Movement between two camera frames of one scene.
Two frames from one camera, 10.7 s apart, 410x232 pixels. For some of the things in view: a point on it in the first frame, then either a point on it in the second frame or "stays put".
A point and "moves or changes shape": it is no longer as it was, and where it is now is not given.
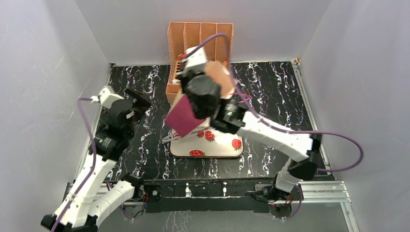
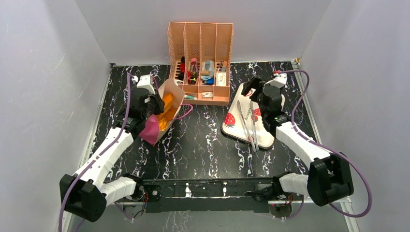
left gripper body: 139,110 -> 155,107
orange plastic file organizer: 217,38 stays put
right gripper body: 187,76 -> 254,88
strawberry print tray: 205,141 moves or changes shape
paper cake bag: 183,116 -> 154,127
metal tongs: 175,135 moves or changes shape
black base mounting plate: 203,195 stays put
